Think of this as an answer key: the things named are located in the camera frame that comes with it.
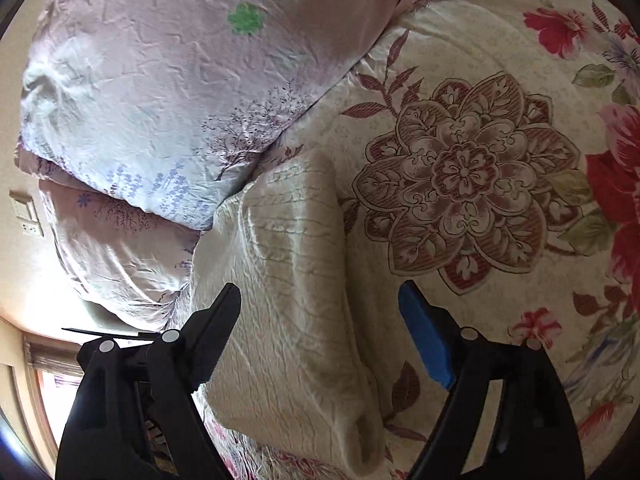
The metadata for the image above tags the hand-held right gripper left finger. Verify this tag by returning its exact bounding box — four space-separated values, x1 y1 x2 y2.
54 282 243 480

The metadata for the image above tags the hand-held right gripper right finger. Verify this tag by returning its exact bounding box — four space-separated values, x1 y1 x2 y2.
397 280 586 480

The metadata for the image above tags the cream cable-knit sweater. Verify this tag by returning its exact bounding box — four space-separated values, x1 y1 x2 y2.
192 150 387 478

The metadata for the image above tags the pale pillow with purple print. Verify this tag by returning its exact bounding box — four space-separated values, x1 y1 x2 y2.
14 132 203 328

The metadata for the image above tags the floral bed sheet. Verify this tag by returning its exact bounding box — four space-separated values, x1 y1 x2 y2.
190 0 640 480

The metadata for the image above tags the white floral pillow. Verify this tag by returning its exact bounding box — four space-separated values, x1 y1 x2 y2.
20 0 448 232

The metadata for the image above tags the wooden window frame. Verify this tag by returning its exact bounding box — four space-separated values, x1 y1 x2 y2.
0 312 86 471

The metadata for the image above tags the wall power outlet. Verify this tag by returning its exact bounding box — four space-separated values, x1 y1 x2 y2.
8 189 45 239

